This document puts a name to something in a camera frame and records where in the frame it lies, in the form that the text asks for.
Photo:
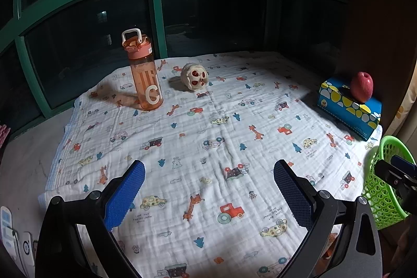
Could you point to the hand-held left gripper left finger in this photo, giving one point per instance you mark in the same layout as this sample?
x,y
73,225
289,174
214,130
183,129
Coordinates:
x,y
125,196

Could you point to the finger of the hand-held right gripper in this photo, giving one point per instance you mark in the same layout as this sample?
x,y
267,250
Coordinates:
x,y
404,164
391,177

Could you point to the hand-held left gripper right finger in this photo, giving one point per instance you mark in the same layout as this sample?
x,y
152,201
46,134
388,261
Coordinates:
x,y
293,196

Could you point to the green mesh basket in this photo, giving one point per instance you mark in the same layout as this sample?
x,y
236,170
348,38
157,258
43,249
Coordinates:
x,y
378,199

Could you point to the floral pillow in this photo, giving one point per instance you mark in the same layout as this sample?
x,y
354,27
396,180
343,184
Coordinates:
x,y
404,108

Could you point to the blue patterned tissue box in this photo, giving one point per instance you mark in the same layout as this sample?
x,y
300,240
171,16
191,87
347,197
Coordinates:
x,y
338,105

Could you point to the red apple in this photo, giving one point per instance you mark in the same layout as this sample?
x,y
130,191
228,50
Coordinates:
x,y
361,86

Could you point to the printed blanket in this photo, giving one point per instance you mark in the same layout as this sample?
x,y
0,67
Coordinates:
x,y
211,121

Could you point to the white power strip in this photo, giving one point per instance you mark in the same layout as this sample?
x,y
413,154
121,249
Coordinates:
x,y
26,248

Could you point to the orange water bottle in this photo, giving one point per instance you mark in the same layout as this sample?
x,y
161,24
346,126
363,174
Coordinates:
x,y
146,86

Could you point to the pink bumpy mat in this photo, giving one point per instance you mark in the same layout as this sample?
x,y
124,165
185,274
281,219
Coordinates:
x,y
4,133

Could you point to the cream plush toy red spots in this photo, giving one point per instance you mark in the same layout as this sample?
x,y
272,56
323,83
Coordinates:
x,y
192,76

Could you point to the brown wooden board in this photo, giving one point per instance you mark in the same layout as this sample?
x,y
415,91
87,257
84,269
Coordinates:
x,y
381,20

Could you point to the green window frame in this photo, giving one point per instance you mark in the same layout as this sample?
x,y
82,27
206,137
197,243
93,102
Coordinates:
x,y
159,14

